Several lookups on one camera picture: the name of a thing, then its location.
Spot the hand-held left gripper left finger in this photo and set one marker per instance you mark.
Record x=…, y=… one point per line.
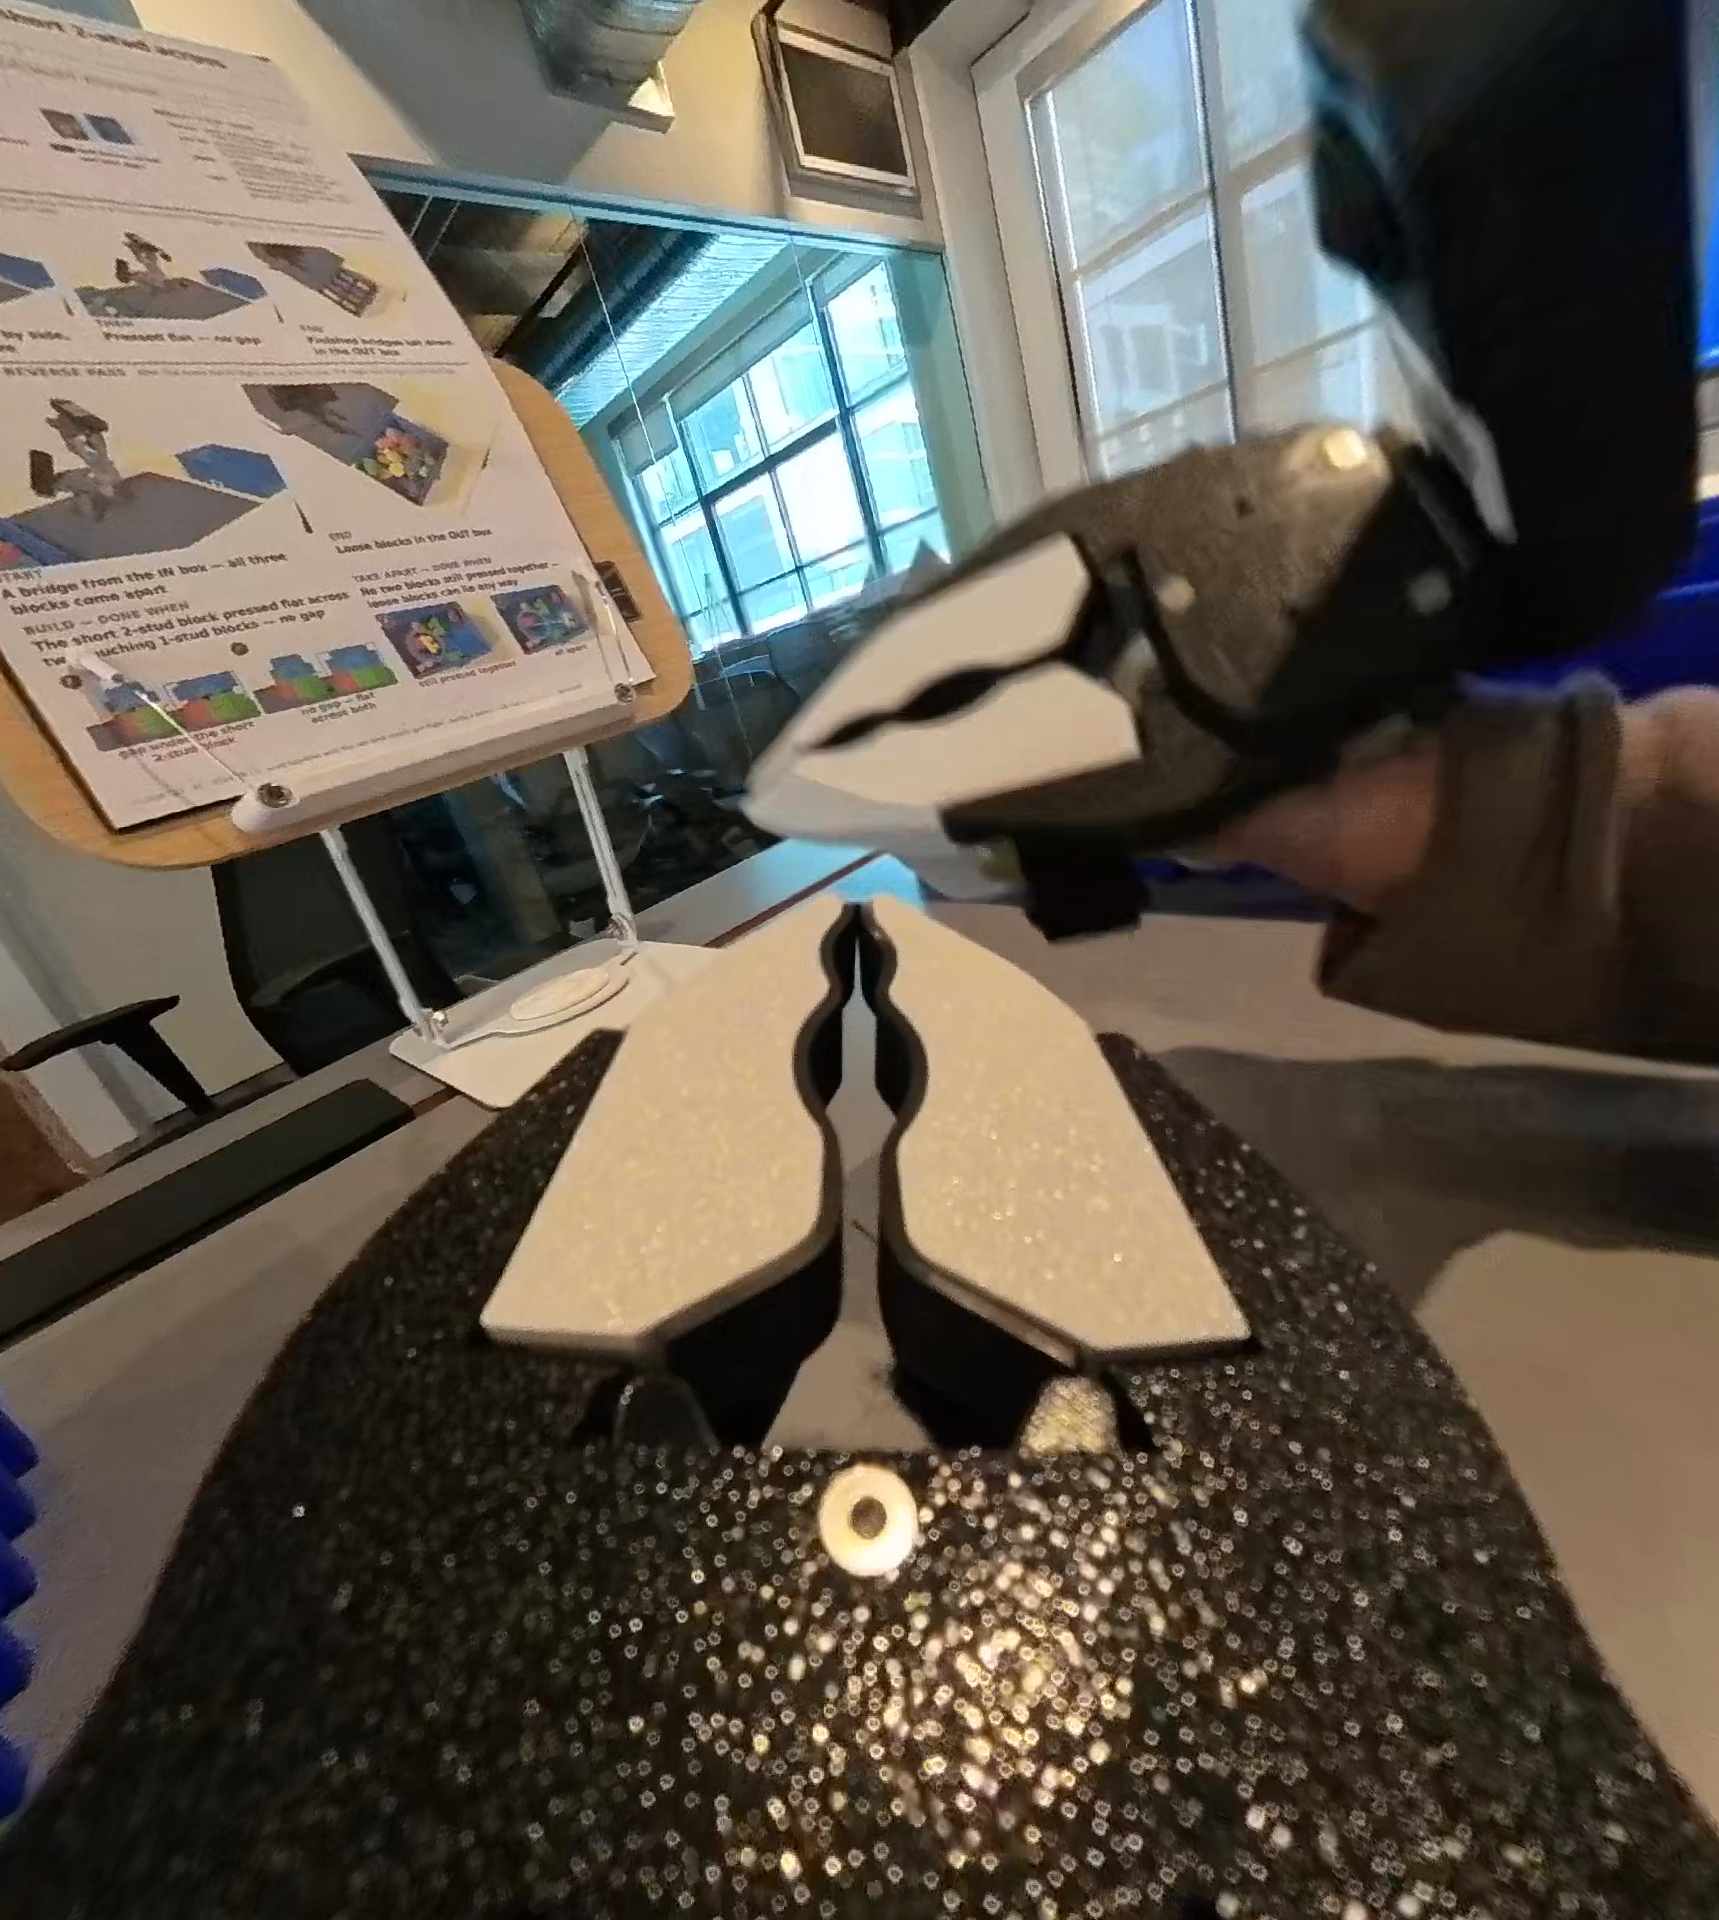
x=680, y=1185

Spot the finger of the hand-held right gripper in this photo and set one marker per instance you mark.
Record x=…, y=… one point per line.
x=1010, y=758
x=980, y=614

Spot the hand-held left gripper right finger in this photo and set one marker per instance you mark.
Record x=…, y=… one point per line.
x=1054, y=1200

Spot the person's right forearm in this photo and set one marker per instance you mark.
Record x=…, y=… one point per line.
x=1624, y=870

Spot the person's right hand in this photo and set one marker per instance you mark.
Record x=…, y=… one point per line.
x=1294, y=841

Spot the small black tag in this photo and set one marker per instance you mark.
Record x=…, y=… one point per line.
x=620, y=592

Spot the black office chair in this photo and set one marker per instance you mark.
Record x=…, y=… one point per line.
x=318, y=961

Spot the ceiling air vent unit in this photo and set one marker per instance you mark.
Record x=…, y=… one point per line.
x=844, y=105

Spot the printed instruction sheet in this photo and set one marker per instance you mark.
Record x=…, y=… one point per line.
x=199, y=450

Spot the silver ventilation duct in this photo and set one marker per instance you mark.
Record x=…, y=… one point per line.
x=596, y=44

